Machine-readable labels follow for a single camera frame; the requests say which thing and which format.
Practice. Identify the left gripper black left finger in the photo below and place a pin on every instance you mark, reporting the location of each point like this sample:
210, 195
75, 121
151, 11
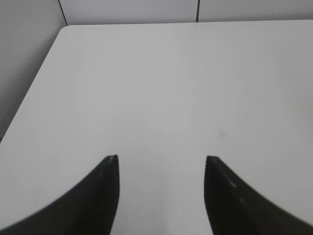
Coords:
89, 208

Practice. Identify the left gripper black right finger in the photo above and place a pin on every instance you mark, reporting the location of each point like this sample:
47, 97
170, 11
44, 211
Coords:
235, 208

